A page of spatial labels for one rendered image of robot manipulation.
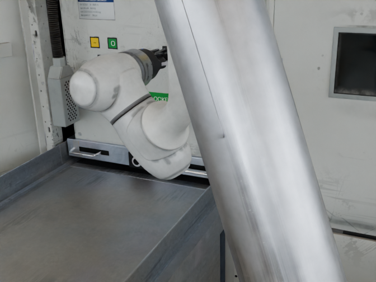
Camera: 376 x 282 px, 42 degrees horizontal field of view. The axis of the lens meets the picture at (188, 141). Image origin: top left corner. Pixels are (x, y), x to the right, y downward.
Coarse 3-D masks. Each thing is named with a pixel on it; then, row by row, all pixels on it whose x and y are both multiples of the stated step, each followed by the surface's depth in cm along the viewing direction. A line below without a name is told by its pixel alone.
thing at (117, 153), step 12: (72, 144) 157; (84, 144) 155; (96, 144) 153; (108, 144) 151; (84, 156) 157; (96, 156) 155; (108, 156) 153; (120, 156) 151; (192, 156) 141; (192, 168) 142; (204, 168) 140
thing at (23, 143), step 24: (0, 0) 139; (24, 0) 141; (0, 24) 141; (24, 24) 143; (0, 48) 141; (24, 48) 148; (0, 72) 145; (24, 72) 150; (0, 96) 146; (24, 96) 152; (0, 120) 148; (24, 120) 153; (0, 144) 150; (24, 144) 156; (0, 168) 152
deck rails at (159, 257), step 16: (32, 160) 144; (48, 160) 151; (0, 176) 133; (16, 176) 139; (32, 176) 145; (48, 176) 148; (0, 192) 134; (16, 192) 139; (208, 192) 124; (0, 208) 130; (192, 208) 115; (208, 208) 125; (176, 224) 108; (192, 224) 117; (160, 240) 102; (176, 240) 109; (160, 256) 102; (144, 272) 96; (160, 272) 102
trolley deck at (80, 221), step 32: (32, 192) 139; (64, 192) 139; (96, 192) 138; (128, 192) 138; (160, 192) 137; (192, 192) 137; (0, 224) 123; (32, 224) 123; (64, 224) 122; (96, 224) 122; (128, 224) 121; (160, 224) 121; (0, 256) 110; (32, 256) 109; (64, 256) 109; (96, 256) 109; (128, 256) 108; (192, 256) 110
